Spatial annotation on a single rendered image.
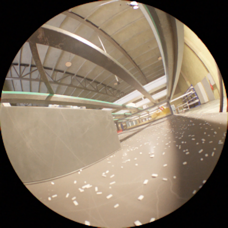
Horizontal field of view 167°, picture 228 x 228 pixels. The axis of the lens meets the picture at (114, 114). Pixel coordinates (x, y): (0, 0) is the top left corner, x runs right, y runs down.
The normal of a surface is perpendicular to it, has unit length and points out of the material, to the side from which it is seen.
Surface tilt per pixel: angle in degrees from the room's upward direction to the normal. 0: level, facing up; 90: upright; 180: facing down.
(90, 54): 180
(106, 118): 90
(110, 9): 180
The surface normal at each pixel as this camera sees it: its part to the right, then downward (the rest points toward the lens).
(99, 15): 0.27, 0.94
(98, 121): 0.75, -0.34
